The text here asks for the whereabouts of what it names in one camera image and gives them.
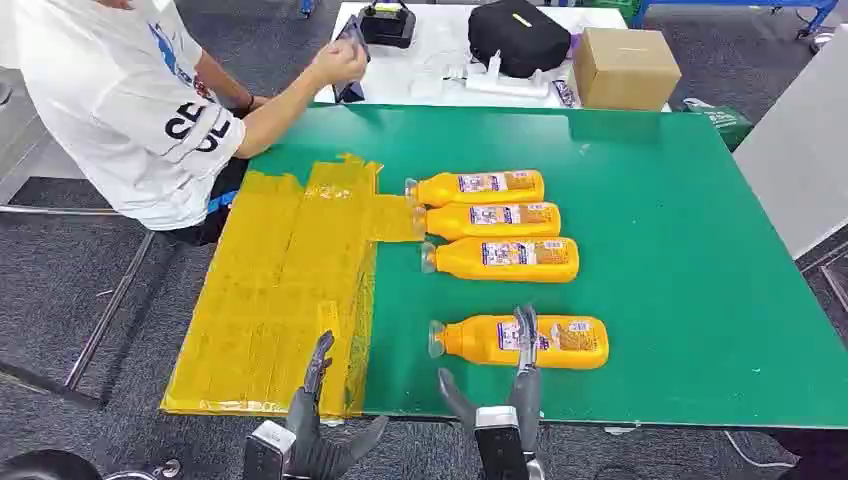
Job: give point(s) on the person's right hand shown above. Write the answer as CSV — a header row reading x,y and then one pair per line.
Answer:
x,y
341,63

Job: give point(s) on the person's left hand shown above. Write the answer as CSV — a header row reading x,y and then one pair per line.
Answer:
x,y
260,103

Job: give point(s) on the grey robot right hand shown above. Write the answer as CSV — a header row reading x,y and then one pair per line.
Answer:
x,y
528,397

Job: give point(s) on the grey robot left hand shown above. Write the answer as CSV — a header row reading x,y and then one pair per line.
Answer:
x,y
311,444

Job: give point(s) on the orange drink bottle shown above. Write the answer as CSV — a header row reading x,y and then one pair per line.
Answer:
x,y
450,222
440,189
474,341
464,261

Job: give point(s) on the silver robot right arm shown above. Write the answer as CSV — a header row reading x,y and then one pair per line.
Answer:
x,y
535,470

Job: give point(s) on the dark tablet on stand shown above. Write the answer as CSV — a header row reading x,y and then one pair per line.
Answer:
x,y
348,91

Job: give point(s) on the white table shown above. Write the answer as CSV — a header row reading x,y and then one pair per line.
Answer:
x,y
397,73

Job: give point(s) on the black remote controller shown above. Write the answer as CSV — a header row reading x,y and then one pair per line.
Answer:
x,y
387,25

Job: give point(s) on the silver round fitting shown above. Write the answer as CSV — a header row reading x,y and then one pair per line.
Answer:
x,y
169,469

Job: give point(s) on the person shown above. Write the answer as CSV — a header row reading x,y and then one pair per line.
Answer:
x,y
112,106

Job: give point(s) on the yellow sheet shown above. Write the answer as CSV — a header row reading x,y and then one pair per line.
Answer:
x,y
265,298

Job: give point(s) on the white power strip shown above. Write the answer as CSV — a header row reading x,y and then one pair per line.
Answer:
x,y
503,85

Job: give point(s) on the black carry bag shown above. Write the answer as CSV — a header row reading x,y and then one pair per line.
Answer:
x,y
517,36

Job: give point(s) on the green table mat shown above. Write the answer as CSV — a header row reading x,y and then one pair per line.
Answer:
x,y
662,265

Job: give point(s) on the small purple packet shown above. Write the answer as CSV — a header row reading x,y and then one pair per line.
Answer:
x,y
564,93

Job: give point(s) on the black rounded robot part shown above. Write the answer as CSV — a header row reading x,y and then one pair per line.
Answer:
x,y
40,467

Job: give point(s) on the brown cardboard box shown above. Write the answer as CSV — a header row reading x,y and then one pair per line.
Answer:
x,y
626,69

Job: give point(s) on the green plastic bag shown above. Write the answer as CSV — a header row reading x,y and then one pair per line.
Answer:
x,y
725,122

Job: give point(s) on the grey table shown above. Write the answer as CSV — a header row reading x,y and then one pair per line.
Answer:
x,y
795,152

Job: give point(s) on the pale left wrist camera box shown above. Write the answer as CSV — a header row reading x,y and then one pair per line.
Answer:
x,y
265,450

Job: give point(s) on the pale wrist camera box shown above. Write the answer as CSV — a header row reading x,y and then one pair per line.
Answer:
x,y
500,444
265,450

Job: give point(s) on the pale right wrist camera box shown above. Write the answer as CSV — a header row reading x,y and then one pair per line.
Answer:
x,y
500,444

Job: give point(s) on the steel bench frame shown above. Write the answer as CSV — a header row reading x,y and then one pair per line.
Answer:
x,y
106,311

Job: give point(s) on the blue metal cart frame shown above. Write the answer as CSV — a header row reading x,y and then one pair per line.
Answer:
x,y
729,3

